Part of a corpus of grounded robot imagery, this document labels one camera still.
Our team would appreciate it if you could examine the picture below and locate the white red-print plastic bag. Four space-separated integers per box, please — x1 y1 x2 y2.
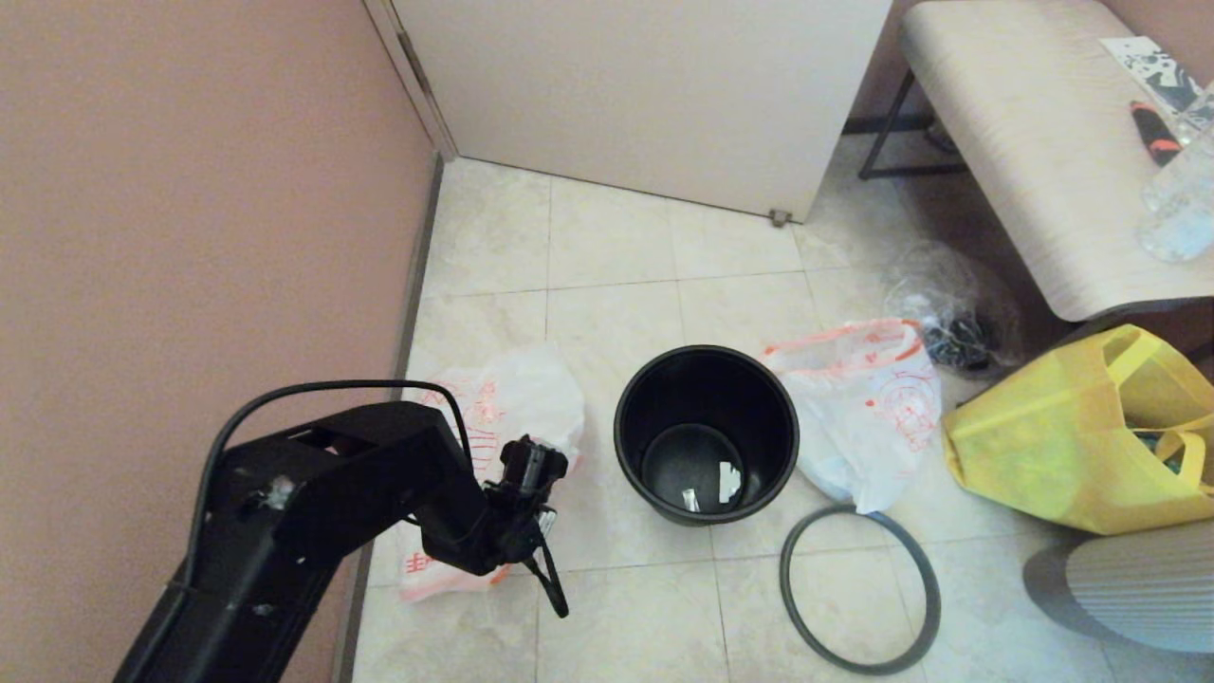
763 320 945 515
396 343 586 604

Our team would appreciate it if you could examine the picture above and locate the grey bin rim ring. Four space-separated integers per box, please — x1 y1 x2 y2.
780 505 943 676

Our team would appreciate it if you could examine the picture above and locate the black round trash bin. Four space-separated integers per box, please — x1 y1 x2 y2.
614 344 800 526

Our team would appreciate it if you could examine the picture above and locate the clear bag with black items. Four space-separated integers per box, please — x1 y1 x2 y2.
884 239 1025 376

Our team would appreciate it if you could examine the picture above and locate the yellow fabric tote bag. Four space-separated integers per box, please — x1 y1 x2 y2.
942 324 1214 535

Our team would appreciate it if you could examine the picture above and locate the grey baseboard strip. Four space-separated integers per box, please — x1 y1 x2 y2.
329 152 447 683

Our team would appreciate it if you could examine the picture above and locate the white door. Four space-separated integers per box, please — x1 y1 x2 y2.
392 0 892 219

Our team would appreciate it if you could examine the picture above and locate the dark metal bench leg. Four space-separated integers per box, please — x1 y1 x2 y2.
858 71 970 181

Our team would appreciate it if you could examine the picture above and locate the beige wood-grain bench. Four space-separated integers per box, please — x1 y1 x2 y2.
899 0 1214 323

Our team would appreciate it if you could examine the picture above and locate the white ribbed round bin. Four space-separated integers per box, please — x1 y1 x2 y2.
1022 520 1214 655

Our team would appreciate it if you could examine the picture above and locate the crumpled clear plastic bottle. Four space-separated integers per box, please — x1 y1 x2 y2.
1141 123 1214 265

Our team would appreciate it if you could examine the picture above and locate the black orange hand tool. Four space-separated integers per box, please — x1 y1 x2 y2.
1131 100 1186 168

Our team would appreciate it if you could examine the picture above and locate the black white printed sheet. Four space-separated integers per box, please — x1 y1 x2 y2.
1100 36 1214 117

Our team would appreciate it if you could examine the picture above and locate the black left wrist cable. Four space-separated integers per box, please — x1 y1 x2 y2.
520 531 570 619

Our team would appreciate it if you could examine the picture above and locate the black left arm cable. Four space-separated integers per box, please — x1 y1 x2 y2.
185 379 472 589

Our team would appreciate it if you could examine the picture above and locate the white door frame trim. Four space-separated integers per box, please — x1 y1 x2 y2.
365 0 459 160

